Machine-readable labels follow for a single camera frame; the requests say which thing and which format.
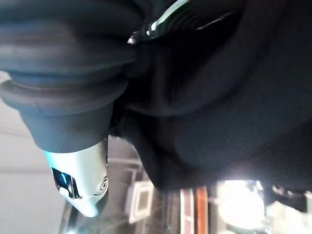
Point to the black garment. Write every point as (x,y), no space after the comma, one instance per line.
(214,109)

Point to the bright white round object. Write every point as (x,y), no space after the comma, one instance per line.
(240,207)

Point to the white framed square panel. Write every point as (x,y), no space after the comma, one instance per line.
(141,202)

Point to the brown wooden post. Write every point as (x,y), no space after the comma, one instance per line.
(201,212)

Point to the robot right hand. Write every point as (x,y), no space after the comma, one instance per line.
(61,73)

